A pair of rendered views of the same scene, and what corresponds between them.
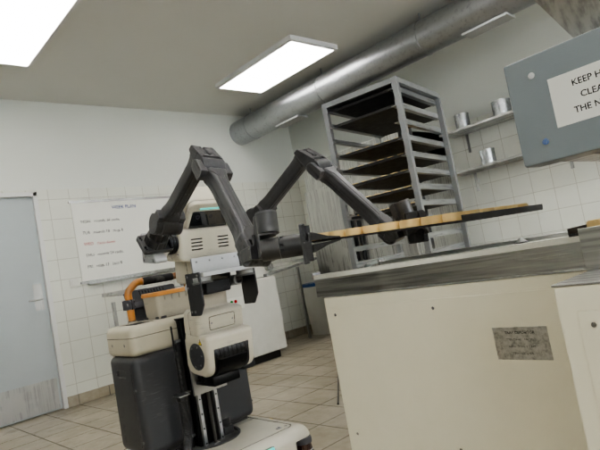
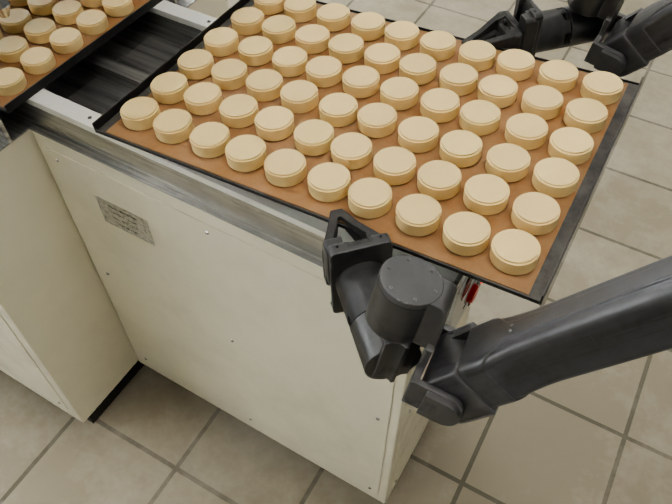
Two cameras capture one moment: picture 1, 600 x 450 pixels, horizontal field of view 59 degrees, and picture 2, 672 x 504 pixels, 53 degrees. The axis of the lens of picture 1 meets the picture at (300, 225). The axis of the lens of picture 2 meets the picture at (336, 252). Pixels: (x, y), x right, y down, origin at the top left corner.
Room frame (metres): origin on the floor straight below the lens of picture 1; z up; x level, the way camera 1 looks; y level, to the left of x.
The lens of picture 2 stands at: (2.08, -0.51, 1.55)
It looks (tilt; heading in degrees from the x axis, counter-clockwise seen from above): 52 degrees down; 163
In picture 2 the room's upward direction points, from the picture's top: straight up
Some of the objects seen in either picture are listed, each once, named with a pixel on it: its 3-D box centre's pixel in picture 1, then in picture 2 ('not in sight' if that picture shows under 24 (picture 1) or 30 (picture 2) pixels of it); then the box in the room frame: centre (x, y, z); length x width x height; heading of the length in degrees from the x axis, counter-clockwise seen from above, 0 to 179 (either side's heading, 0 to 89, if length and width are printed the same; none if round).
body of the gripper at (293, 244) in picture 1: (295, 245); (538, 32); (1.34, 0.02, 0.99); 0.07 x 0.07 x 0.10; 88
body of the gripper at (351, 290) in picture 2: (414, 227); (366, 293); (1.71, -0.37, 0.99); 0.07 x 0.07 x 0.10; 88
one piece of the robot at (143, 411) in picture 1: (185, 365); not in sight; (2.35, 0.61, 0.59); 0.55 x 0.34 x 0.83; 133
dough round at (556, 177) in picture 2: not in sight; (555, 177); (1.63, -0.11, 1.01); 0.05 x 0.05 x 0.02
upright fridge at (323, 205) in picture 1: (384, 239); not in sight; (5.86, -0.89, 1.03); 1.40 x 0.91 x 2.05; 43
